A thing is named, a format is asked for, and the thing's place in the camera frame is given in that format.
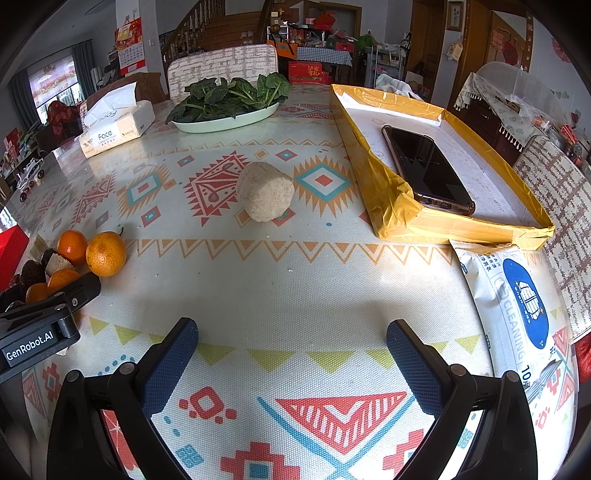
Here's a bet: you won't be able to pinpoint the cleaning wipes pack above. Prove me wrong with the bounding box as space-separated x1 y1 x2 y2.
452 241 577 413

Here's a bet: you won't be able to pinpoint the white oval plate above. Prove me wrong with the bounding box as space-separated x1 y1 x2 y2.
172 102 280 134

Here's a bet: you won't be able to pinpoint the yellow taped cardboard tray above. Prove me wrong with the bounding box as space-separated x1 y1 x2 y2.
331 85 555 250

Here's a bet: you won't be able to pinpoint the red shallow box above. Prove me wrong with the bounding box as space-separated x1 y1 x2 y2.
0 225 29 291

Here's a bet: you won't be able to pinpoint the green leafy vegetables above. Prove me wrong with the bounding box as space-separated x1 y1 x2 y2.
165 72 291 124

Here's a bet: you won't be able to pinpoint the small orange tangerine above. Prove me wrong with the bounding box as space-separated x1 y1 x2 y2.
56 230 87 267

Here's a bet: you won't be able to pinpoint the white root piece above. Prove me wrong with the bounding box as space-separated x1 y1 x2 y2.
45 253 74 277

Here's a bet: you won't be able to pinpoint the black smartphone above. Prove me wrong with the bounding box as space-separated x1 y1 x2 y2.
381 125 476 216

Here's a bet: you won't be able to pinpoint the red wall calendar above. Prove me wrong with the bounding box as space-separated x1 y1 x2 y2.
115 17 146 76

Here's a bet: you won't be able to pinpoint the white tissue box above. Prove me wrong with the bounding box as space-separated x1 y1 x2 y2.
78 82 155 158

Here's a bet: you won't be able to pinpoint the large orange tangerine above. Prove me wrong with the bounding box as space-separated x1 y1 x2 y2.
86 231 126 278

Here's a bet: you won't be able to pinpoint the patterned chair back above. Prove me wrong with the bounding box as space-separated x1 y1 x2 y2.
167 44 279 103

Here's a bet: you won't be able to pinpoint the orange tangerine in box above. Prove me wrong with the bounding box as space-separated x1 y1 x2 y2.
47 268 80 294

